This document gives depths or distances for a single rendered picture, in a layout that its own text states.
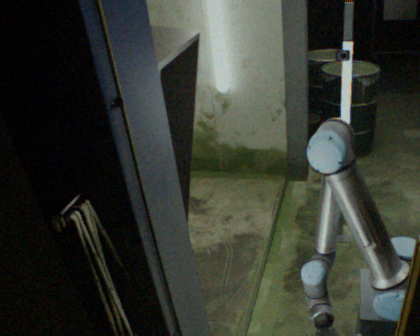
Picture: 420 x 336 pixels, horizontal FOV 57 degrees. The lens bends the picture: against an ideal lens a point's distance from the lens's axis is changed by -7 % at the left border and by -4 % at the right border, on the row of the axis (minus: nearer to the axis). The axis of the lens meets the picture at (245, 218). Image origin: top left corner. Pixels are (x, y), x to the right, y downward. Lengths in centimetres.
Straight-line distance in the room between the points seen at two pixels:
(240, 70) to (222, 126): 55
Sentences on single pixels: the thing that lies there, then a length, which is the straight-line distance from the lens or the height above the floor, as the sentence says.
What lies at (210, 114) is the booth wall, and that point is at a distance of 373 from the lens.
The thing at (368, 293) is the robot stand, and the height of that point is 64.
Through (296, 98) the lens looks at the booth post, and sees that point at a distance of 352.
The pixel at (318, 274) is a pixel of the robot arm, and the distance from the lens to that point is 155.
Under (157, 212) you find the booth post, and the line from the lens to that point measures 69.
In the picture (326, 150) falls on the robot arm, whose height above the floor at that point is 138.
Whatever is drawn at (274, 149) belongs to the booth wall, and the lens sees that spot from 372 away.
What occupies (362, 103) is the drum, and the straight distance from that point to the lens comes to 404.
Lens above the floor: 190
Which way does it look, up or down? 34 degrees down
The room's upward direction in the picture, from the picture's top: 6 degrees counter-clockwise
